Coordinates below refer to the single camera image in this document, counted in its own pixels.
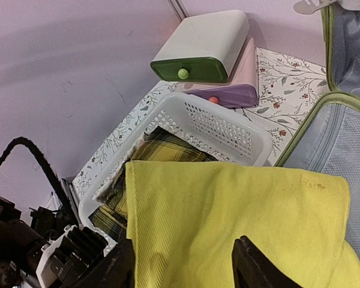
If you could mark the yellow garment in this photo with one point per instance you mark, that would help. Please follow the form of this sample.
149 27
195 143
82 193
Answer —
183 235

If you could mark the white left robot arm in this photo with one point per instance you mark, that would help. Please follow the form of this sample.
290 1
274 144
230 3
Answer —
25 255

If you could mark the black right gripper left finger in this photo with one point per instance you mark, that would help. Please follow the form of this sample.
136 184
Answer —
115 270

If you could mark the white green drawer box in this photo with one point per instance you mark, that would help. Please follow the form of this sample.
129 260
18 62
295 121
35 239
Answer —
203 48

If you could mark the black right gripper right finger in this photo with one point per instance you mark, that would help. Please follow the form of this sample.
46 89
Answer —
251 268

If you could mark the white perforated plastic basket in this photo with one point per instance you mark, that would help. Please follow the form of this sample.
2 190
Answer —
209 127

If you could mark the purple drawer box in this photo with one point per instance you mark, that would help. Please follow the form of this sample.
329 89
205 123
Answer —
241 90

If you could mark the floral white table mat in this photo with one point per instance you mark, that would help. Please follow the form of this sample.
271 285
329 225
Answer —
288 88

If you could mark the green hard-shell suitcase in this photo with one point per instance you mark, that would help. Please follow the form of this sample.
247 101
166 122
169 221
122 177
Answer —
328 140

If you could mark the yellow black plaid cloth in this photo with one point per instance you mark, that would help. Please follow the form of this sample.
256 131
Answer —
134 179

